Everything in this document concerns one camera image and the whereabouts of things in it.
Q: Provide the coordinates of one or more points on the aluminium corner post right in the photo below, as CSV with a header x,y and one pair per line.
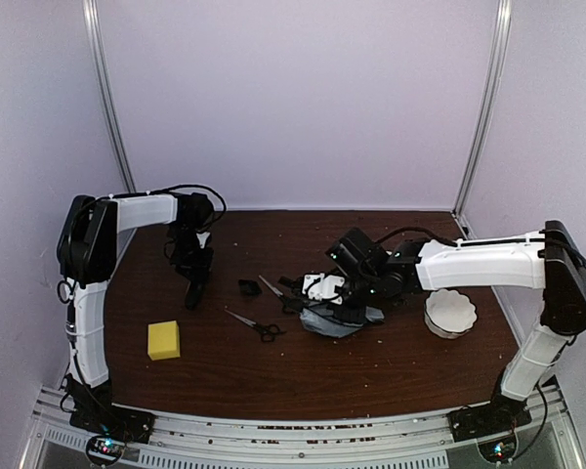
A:
x,y
497,58

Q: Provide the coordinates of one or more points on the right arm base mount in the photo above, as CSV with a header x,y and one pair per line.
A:
x,y
499,415

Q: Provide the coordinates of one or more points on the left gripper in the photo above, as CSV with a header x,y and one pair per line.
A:
x,y
203,261

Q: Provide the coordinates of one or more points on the white scalloped bowl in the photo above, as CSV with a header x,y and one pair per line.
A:
x,y
449,314

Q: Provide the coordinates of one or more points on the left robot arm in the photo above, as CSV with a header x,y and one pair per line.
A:
x,y
88,256

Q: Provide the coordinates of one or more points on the yellow sponge block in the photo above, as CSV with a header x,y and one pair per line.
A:
x,y
163,340

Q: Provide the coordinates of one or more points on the grey drawstring pouch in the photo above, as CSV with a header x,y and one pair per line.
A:
x,y
336,322

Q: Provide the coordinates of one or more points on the silver scissors pair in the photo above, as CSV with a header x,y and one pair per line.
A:
x,y
289,305
267,333

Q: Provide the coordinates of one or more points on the black clipper guard comb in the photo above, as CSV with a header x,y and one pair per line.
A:
x,y
249,288

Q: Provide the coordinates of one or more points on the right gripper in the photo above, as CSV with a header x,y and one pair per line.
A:
x,y
357,316

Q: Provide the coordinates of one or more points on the black silver hair clipper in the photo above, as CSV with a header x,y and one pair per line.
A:
x,y
198,274

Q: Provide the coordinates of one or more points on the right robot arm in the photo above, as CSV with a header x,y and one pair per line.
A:
x,y
412,260

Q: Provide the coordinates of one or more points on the aluminium corner post left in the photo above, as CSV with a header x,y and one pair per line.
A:
x,y
95,37

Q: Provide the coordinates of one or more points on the aluminium corner post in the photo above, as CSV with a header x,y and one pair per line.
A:
x,y
95,37
497,58

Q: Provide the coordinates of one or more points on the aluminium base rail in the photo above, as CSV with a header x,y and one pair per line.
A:
x,y
418,440

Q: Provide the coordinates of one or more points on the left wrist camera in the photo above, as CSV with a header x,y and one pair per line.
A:
x,y
204,239

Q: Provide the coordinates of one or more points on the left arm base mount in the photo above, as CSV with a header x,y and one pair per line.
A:
x,y
94,412

